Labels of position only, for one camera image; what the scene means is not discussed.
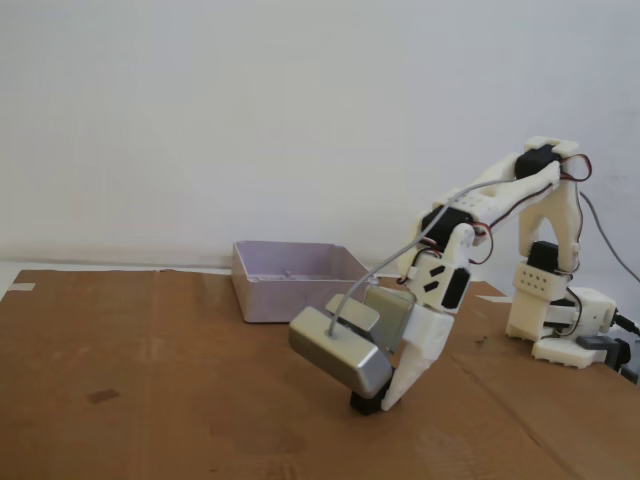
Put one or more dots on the grey webcam mount clip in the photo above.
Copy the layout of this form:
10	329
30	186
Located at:
390	315

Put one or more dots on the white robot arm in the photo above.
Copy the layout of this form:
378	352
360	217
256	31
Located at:
595	310

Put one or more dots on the white tape strip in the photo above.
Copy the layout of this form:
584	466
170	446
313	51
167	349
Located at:
22	287

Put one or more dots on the brown cardboard sheet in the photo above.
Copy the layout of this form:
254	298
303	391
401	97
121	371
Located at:
200	375

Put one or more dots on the white fixed gripper finger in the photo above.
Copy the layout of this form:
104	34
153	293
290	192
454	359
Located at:
410	372

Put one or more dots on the silver webcam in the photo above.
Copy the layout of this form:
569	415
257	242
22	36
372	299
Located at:
340	357

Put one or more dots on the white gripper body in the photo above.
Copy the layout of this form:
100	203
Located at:
426	334

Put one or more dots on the grey table clamp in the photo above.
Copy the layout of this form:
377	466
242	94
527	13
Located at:
595	344

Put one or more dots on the black block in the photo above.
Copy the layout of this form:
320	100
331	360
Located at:
365	405

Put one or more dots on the pale grey plastic box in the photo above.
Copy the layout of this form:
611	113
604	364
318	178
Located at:
280	300

